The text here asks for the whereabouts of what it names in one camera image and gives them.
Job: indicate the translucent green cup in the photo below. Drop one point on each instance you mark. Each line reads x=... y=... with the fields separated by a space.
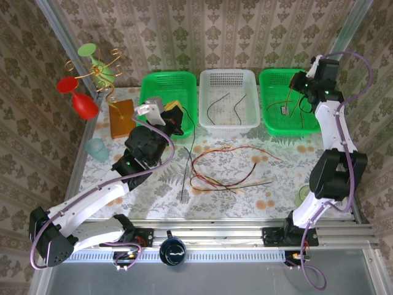
x=301 y=195

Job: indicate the dark blue mug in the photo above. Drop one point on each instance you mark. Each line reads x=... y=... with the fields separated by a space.
x=172 y=252

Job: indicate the small black electronics board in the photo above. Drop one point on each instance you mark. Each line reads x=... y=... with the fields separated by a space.
x=294 y=256
x=126 y=255

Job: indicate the white plastic basket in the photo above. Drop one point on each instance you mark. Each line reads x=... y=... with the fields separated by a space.
x=215 y=80

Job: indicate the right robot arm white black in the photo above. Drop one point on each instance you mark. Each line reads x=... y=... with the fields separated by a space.
x=333 y=129

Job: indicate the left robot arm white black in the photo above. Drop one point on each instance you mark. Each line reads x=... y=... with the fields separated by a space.
x=92 y=196

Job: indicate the frosted blue cup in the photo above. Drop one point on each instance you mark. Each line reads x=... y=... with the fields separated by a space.
x=98 y=150

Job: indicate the aluminium frame post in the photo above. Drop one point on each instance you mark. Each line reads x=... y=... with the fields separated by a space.
x=60 y=30
x=350 y=30

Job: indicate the green wine glass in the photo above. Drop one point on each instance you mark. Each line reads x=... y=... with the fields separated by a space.
x=86 y=50

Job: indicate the red wine glass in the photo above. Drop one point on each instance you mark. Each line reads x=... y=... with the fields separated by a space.
x=84 y=106

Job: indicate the green plastic basket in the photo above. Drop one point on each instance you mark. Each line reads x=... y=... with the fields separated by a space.
x=169 y=89
x=276 y=83

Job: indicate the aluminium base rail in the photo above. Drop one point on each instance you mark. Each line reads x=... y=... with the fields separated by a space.
x=215 y=238

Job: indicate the floral tablecloth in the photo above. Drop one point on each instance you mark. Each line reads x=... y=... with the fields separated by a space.
x=215 y=209

